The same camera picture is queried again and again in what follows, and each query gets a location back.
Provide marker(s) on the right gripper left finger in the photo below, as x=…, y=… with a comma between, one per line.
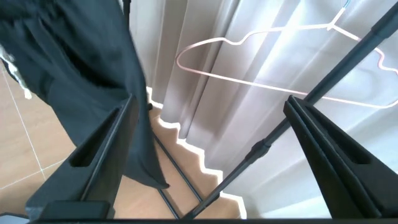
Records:
x=93, y=174

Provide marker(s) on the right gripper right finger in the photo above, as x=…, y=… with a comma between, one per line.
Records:
x=342, y=186

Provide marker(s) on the black knitted garment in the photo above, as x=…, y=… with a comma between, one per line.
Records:
x=77, y=62

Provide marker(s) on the black clothes rack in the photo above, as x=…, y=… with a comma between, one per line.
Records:
x=342, y=68

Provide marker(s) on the pink clothes hanger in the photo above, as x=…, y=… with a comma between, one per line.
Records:
x=224, y=75

